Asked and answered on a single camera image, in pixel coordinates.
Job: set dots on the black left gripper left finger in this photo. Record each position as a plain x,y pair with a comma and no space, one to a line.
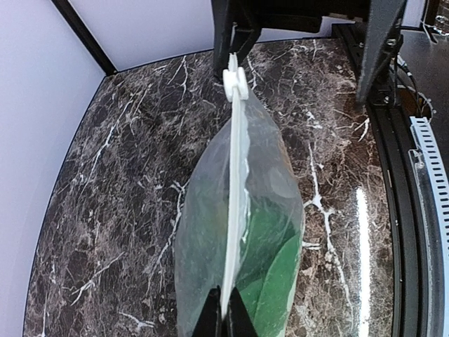
209,323

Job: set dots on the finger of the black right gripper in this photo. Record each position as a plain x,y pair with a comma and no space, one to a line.
382,43
236,30

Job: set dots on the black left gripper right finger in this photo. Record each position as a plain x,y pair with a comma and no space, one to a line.
238,323

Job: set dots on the clear zip top bag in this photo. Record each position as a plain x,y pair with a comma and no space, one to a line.
213,215

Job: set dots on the green fake vegetable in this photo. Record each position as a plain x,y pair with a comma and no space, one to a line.
270,245

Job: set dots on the black left frame post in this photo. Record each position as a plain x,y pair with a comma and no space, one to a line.
87,39

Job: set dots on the grey slotted cable duct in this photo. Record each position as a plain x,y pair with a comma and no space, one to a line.
432,185

